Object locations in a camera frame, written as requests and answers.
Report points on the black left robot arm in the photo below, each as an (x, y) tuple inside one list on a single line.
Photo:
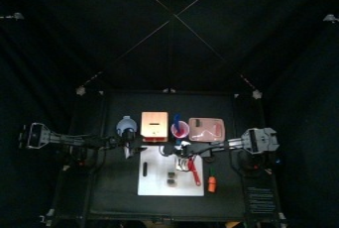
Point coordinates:
[(66, 138)]

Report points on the blue stick in cup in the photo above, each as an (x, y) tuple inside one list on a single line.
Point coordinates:
[(176, 119)]

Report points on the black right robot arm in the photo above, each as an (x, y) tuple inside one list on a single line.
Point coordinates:
[(261, 139)]

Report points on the vertical frame post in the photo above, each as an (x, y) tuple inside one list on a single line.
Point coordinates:
[(172, 40)]

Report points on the red toy knife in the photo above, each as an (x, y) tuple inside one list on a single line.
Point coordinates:
[(194, 174)]

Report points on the white frame corner bracket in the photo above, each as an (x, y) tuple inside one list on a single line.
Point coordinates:
[(16, 16), (80, 90), (257, 93), (330, 17), (168, 90)]

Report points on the pink rectangular plate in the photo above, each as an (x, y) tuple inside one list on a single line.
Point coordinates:
[(210, 137)]

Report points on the wooden box with red drawer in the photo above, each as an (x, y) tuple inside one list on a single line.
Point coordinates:
[(154, 123)]

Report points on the orange toy carrot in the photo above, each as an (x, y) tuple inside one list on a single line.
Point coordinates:
[(211, 184)]

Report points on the grey bowl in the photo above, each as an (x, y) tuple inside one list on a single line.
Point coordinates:
[(123, 123)]

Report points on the white text label sticker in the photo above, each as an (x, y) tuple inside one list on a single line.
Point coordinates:
[(261, 200)]

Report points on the purple bowl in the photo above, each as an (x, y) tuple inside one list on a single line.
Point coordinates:
[(180, 132)]

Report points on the white cutting board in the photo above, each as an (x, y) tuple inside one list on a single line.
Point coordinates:
[(154, 185)]

